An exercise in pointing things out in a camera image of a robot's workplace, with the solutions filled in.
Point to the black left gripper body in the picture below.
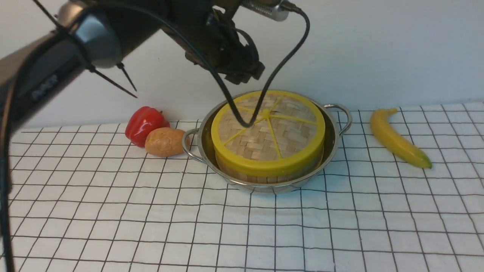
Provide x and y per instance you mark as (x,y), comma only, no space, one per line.
(208,25)

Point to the yellow rimmed woven steamer lid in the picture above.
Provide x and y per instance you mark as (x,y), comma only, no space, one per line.
(288,128)

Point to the yellow rimmed bamboo steamer basket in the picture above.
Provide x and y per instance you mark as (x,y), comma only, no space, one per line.
(262,177)

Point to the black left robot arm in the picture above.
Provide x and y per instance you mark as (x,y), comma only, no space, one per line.
(101,33)

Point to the red bell pepper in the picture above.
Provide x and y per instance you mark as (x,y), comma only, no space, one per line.
(142,122)

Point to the brown potato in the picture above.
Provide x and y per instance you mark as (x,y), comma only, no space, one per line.
(165,142)

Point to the yellow banana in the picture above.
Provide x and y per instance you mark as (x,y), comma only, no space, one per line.
(394,142)

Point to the white grid tablecloth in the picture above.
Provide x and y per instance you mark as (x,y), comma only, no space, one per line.
(85,200)

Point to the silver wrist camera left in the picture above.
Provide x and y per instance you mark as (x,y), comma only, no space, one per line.
(276,10)

